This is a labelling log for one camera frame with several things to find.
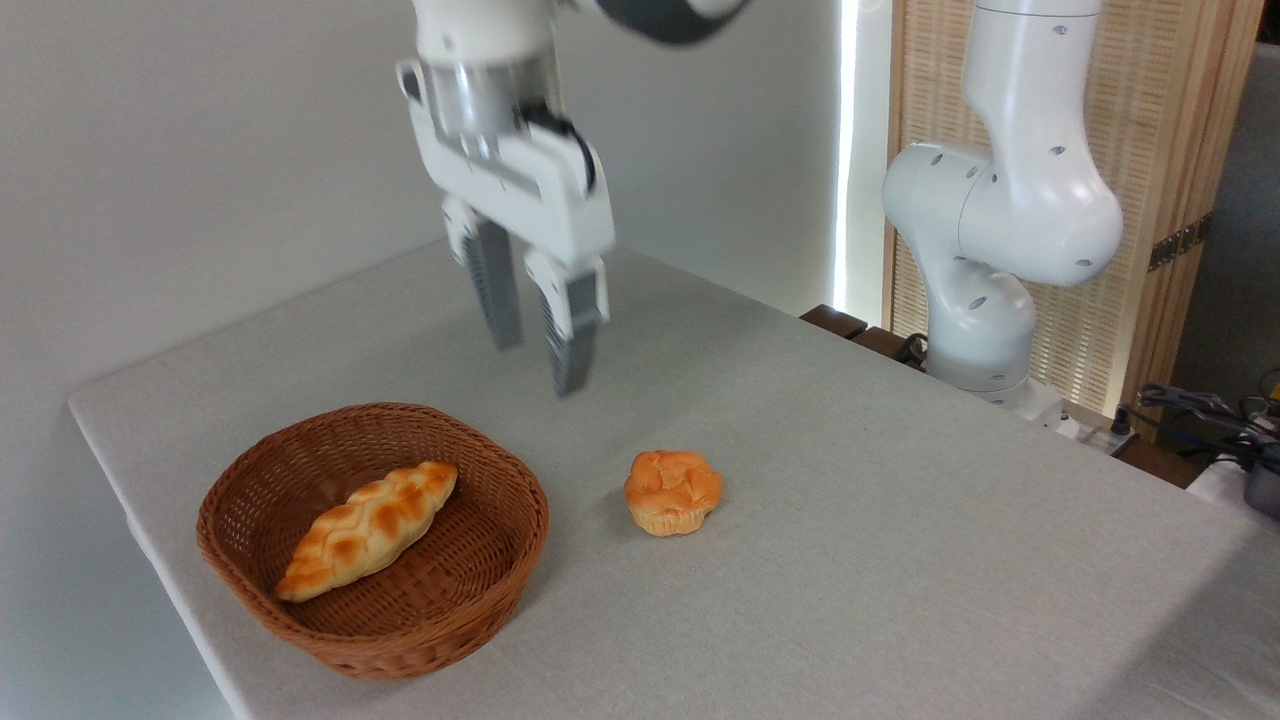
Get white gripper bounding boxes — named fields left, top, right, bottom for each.
left=396, top=58, right=617, bottom=399

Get round muffin bread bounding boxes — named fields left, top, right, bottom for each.
left=623, top=449, right=725, bottom=539

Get braided bread loaf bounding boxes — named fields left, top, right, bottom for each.
left=274, top=460, right=460, bottom=604

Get brown wicker basket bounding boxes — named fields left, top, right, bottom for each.
left=196, top=402, right=551, bottom=683

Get grey tablecloth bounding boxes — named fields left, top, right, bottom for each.
left=67, top=238, right=1280, bottom=720

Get black metal hinge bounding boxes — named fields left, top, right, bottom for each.
left=1147, top=213, right=1214, bottom=273

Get wooden slatted screen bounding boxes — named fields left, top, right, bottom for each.
left=882, top=0, right=1267, bottom=443

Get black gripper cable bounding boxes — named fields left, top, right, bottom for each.
left=520, top=104, right=599, bottom=194

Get black cable bundle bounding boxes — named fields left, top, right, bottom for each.
left=1112, top=368, right=1280, bottom=473

